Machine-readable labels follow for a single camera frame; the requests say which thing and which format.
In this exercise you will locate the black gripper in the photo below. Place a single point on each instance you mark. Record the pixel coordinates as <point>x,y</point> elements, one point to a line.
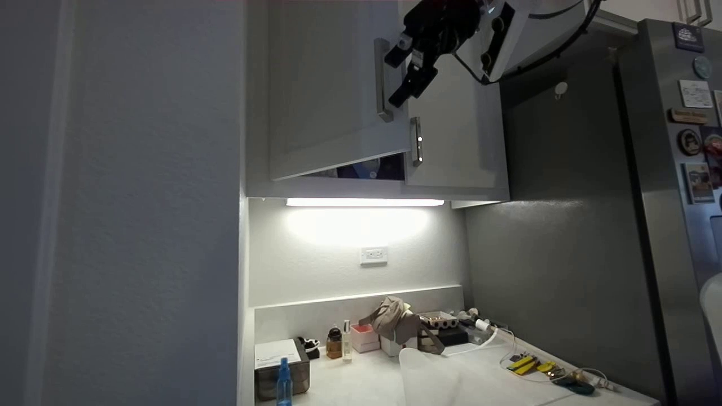
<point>443,24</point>

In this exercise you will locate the under-cabinet light strip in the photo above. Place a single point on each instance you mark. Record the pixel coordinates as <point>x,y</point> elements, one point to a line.
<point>366,202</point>

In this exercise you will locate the blue packet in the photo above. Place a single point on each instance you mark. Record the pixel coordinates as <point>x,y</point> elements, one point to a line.
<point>357,170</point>

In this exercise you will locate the stainless steel refrigerator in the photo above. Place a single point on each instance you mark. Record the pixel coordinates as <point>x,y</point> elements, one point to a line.
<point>564,262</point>

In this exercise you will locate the brown crumpled cloth pile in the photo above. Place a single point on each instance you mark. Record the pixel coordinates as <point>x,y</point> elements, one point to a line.
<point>394,319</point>

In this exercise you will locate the black box with holes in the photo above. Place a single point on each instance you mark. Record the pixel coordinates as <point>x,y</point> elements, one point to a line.
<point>452,329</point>

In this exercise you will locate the pink box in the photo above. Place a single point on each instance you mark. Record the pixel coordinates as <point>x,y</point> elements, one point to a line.
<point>366,338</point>

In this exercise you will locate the slim white bottle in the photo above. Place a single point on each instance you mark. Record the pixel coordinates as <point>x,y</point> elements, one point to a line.
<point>348,342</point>

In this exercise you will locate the blue white magnet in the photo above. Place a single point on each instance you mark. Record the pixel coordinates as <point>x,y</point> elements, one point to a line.
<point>689,37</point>

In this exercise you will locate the small amber bottle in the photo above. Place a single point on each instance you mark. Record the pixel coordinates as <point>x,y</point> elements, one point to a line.
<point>334,343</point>

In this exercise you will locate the brown bar magnet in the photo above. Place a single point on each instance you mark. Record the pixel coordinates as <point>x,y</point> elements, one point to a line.
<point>693,118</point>

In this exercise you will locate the white square magnet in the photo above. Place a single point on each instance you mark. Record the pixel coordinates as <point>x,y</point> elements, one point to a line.
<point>697,92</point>

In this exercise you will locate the round dark magnet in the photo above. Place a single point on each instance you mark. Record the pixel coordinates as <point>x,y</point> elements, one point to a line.
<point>690,143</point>

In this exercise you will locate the round pale magnet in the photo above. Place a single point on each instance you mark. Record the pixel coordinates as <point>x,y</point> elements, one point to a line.
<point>701,69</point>

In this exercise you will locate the Los Angeles poster magnet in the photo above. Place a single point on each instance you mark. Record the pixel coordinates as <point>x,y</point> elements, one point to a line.
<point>700,183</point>

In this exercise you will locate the white sheet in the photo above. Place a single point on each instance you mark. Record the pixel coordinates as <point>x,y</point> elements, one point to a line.
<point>466,376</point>

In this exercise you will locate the red pink fridge magnet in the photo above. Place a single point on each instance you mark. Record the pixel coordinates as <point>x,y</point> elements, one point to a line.
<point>714,149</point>

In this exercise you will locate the dark metal box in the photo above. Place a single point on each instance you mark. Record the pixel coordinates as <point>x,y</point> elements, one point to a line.
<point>300,376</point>

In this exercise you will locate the small yellow object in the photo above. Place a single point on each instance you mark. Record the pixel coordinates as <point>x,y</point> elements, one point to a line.
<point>551,369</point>

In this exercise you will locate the blue plastic bottle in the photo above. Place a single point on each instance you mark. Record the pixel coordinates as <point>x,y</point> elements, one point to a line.
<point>285,385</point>

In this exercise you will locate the white wall cabinet frame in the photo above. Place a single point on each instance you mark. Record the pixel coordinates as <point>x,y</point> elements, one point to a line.
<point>339,191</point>

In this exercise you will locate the white wall outlet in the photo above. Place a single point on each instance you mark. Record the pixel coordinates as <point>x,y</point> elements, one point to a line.
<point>375,256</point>

